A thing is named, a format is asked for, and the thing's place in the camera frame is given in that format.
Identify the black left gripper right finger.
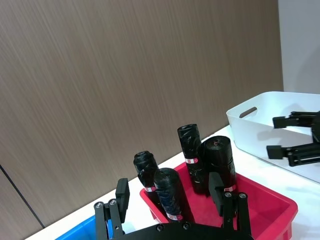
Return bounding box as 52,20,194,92
208,171,253,236

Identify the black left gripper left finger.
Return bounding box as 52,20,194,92
94,177,131,240

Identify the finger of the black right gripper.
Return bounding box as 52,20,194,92
266,142,320,167
272,110,320,145

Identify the thick black bag roll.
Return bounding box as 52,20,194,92
201,135,237,194

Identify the red plastic tray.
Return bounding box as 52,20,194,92
139,161,299,240

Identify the blue plastic tray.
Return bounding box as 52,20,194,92
54,215,111,240

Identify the slim black bag roll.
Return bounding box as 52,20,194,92
177,123,210,195

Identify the white plastic bin with handle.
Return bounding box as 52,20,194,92
225,91,320,185

